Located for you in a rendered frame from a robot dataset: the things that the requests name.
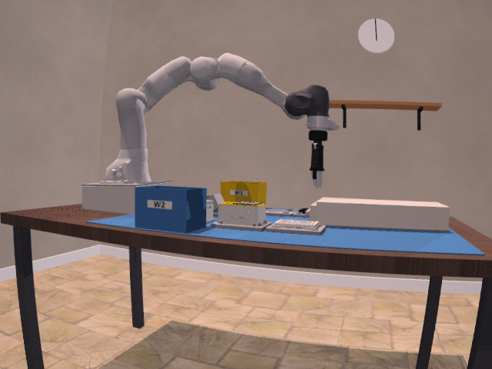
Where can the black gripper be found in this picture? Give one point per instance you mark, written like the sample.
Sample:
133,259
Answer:
317,157

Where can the blue bench mat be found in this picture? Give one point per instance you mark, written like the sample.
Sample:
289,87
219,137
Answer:
430,242

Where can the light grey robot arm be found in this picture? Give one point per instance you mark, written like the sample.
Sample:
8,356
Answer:
132,163

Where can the blue open-top bin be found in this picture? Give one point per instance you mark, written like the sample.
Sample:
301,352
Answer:
170,208

